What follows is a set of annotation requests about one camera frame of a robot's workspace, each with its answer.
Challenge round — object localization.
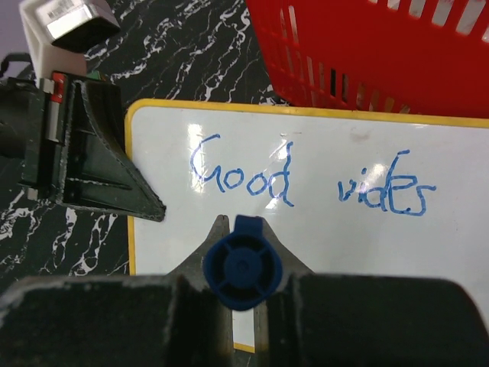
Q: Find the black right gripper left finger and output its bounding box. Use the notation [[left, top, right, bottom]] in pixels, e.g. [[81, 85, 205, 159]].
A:
[[1, 215, 233, 366]]

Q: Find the white marker blue cap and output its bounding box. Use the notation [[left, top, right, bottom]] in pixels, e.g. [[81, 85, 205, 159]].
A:
[[203, 215, 283, 311]]

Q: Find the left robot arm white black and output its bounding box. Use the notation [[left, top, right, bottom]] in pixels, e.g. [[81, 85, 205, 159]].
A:
[[1, 71, 166, 222]]

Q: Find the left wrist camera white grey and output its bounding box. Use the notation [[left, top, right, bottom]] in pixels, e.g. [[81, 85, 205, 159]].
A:
[[19, 0, 121, 80]]

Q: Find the red plastic shopping basket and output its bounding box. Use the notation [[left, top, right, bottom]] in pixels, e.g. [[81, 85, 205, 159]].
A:
[[247, 1, 488, 118]]

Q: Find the white board yellow frame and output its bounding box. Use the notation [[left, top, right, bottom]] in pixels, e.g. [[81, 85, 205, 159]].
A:
[[125, 98, 489, 355]]

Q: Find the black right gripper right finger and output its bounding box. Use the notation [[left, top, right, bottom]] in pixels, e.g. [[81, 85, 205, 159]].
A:
[[254, 224, 488, 366]]

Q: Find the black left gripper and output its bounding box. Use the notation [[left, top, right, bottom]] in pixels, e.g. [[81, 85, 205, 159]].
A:
[[20, 72, 166, 222]]

